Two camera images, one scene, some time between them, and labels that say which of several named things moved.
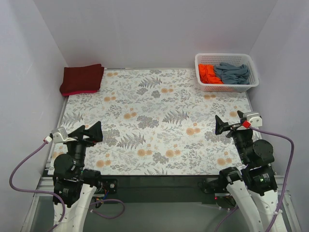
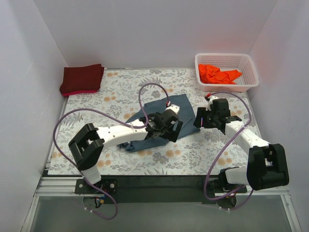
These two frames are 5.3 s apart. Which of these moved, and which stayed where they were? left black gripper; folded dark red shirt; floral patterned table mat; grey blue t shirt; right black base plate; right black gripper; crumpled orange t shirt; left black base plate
Moved: right black gripper; grey blue t shirt; left black gripper
Stayed: right black base plate; floral patterned table mat; crumpled orange t shirt; folded dark red shirt; left black base plate
